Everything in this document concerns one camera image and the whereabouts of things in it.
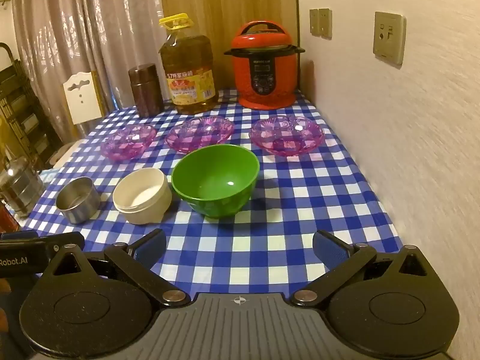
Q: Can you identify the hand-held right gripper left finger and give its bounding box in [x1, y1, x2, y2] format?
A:
[43, 229, 192, 308]

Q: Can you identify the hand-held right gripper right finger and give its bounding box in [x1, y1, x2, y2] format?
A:
[290, 230, 437, 308]

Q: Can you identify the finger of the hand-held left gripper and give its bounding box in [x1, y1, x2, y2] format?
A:
[37, 232, 86, 257]
[0, 231, 41, 241]

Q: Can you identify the small steel bowl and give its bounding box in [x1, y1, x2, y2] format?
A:
[55, 177, 101, 225]

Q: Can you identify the cream plastic bowl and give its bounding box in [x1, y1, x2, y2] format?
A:
[112, 168, 172, 226]

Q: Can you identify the green plastic bowl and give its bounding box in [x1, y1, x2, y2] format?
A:
[171, 144, 260, 219]

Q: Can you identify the purple glass plate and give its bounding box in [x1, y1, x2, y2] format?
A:
[249, 116, 325, 157]
[100, 124, 157, 163]
[165, 116, 235, 154]

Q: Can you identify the red object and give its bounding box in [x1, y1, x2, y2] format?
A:
[0, 202, 19, 233]

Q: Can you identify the steel tiered lunch container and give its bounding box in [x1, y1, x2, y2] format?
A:
[0, 155, 46, 218]

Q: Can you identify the blue white checkered tablecloth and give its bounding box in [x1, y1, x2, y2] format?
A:
[17, 88, 407, 297]

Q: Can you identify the black metal rack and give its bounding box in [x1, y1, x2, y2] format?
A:
[0, 43, 62, 166]

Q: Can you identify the white wooden chair back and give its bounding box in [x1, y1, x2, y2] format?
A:
[62, 70, 106, 125]

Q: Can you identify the brown cylindrical canister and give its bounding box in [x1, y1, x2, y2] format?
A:
[128, 63, 164, 118]

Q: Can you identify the cooking oil bottle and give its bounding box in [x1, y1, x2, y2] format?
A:
[158, 14, 218, 115]

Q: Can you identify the red electric pressure cooker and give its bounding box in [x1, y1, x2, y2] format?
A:
[224, 20, 306, 110]

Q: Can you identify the sheer pale curtain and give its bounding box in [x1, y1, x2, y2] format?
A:
[11, 0, 166, 139]

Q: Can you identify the tan curtain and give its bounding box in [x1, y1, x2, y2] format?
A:
[157, 0, 299, 94]

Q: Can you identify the beige wall socket plate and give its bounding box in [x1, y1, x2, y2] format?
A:
[373, 11, 407, 66]

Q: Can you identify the beige wall switch plate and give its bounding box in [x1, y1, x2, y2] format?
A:
[309, 7, 333, 39]

